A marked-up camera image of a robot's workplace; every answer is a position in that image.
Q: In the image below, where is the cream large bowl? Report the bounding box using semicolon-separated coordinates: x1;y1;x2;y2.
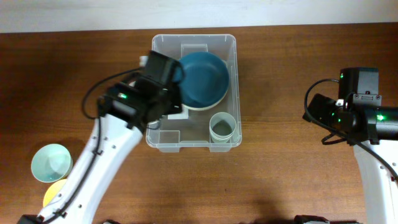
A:
182;91;229;111

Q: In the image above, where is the dark blue large bowl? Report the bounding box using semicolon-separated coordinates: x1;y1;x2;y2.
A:
174;52;229;108

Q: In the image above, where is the clear plastic storage bin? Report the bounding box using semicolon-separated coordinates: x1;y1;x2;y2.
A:
146;34;243;152

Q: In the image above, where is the grey plastic cup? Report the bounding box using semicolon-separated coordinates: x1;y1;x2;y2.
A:
209;112;237;136

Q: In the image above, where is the light teal small bowl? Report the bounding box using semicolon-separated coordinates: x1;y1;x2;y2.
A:
30;144;73;183

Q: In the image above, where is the yellow small bowl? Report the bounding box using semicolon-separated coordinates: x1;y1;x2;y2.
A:
42;179;67;207

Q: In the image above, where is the cream plastic cup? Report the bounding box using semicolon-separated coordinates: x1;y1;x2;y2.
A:
211;134;233;144

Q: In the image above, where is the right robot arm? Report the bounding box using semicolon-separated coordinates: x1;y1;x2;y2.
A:
303;67;397;223

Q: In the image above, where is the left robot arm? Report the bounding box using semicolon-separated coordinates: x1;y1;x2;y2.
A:
18;51;185;223

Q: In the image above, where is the white label in bin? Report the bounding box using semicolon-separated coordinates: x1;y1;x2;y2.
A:
168;111;189;120

